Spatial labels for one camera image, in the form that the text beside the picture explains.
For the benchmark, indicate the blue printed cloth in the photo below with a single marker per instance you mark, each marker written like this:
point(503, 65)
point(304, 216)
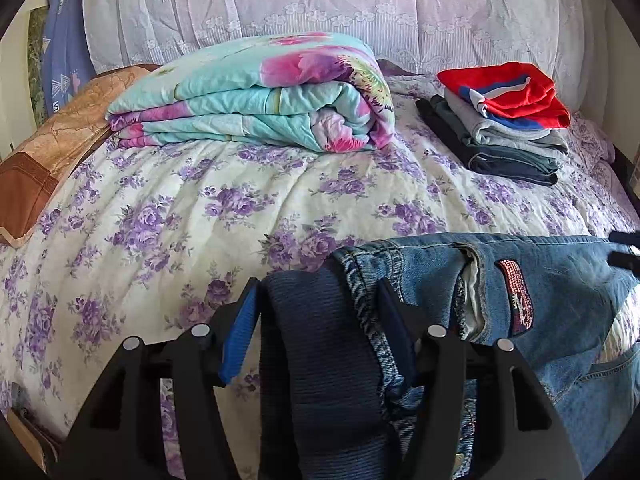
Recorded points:
point(65, 35)

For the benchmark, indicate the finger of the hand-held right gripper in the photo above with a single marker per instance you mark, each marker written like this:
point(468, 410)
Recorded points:
point(627, 260)
point(627, 238)

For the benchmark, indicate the purple floral pillow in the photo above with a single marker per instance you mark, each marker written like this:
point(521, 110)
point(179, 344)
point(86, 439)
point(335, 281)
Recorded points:
point(595, 145)

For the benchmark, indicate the folded teal pink floral quilt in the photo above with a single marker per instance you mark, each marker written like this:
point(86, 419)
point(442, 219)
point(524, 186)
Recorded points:
point(225, 100)

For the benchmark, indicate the white lace cover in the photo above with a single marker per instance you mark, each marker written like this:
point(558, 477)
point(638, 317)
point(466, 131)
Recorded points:
point(325, 0)

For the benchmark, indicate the blue denim jeans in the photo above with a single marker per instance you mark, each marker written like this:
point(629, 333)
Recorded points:
point(550, 280)

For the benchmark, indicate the purple floral bedspread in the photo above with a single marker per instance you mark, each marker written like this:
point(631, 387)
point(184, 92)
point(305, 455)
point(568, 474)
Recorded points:
point(175, 210)

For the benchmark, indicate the stack of folded clothes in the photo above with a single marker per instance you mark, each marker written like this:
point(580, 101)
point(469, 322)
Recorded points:
point(500, 167)

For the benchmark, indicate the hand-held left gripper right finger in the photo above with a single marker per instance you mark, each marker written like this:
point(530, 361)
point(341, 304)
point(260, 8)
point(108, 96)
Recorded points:
point(397, 332)

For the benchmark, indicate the green marble panel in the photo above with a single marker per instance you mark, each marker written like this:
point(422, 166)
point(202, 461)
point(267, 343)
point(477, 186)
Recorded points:
point(37, 60)

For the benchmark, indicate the folded grey garment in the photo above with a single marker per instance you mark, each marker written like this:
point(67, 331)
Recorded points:
point(500, 135)

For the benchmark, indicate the orange brown pillow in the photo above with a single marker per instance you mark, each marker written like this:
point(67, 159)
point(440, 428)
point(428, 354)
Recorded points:
point(50, 150)

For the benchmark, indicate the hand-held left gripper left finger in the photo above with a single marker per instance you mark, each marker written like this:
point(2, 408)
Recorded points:
point(240, 330)

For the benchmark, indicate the brick pattern curtain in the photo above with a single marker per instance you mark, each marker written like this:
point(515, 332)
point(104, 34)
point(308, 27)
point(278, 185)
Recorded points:
point(635, 170)

